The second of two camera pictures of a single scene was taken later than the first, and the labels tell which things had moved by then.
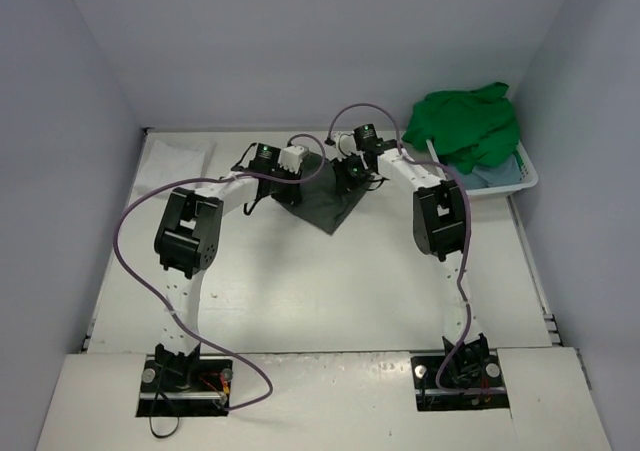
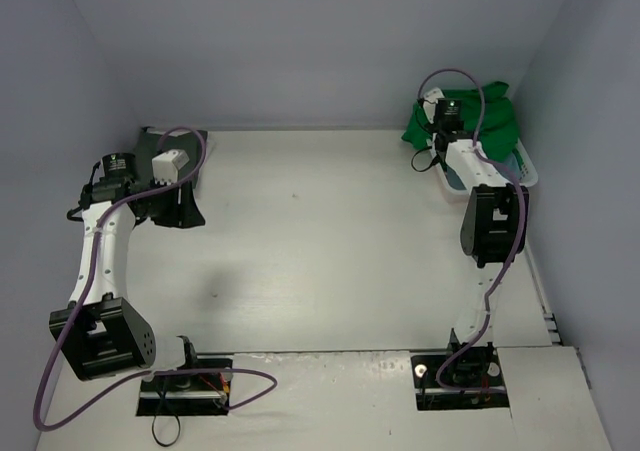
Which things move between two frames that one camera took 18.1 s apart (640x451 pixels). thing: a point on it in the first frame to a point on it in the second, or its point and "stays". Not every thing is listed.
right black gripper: x=345 y=182 to x=441 y=138
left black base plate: x=185 y=386 stays
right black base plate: x=492 y=394 stays
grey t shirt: x=321 y=201 to x=148 y=145
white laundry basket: x=528 y=170 stays
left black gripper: x=288 y=191 to x=179 y=204
